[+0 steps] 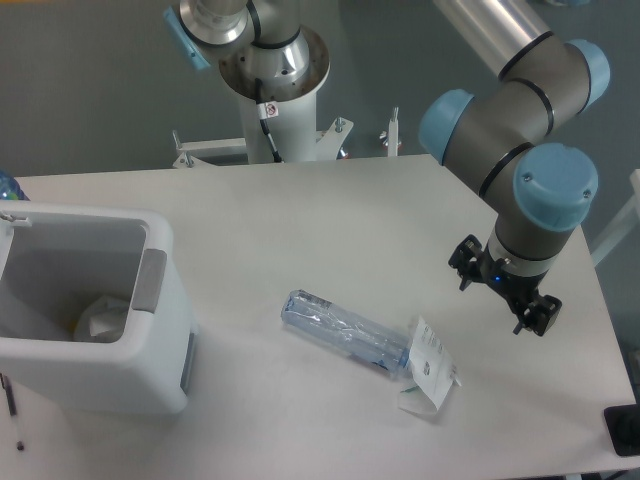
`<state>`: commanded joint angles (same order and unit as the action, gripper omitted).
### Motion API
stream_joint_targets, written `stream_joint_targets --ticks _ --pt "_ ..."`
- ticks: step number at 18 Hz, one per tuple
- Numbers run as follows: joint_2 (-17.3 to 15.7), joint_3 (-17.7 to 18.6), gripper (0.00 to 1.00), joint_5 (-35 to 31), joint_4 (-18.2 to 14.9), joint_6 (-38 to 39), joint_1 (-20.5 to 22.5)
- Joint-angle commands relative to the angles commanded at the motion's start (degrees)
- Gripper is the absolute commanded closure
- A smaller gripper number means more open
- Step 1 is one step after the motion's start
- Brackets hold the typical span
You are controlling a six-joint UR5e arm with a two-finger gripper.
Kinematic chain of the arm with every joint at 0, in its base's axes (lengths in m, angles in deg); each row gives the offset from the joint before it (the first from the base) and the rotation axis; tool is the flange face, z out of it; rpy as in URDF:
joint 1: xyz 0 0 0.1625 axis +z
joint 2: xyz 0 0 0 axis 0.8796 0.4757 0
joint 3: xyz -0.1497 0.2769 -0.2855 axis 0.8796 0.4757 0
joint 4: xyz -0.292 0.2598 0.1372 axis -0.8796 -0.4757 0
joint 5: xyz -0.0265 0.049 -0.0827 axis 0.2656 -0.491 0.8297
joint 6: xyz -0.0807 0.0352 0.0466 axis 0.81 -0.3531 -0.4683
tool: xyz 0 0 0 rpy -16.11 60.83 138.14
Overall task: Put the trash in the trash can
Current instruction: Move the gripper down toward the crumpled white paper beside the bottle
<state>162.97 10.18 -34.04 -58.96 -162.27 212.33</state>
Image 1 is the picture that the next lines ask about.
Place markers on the white paper wrapper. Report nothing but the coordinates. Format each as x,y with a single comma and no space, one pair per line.
431,373

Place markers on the white plastic trash can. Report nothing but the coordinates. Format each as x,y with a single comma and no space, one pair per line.
56,260

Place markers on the clear plastic water bottle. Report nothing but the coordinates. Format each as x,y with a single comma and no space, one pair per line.
332,327

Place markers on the crumpled white paper trash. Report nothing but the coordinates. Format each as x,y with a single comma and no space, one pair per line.
103,321

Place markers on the white frame at right edge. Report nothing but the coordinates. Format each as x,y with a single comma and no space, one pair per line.
619,226

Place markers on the black device at table corner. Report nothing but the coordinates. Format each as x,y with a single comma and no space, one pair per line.
623,426

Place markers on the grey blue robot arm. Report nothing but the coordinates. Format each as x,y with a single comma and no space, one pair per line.
498,147

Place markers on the black pen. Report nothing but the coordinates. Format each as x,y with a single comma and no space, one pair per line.
13,412

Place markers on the white frame post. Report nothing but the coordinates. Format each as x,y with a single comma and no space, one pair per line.
390,139

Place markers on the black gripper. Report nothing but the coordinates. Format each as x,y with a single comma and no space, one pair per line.
536,314

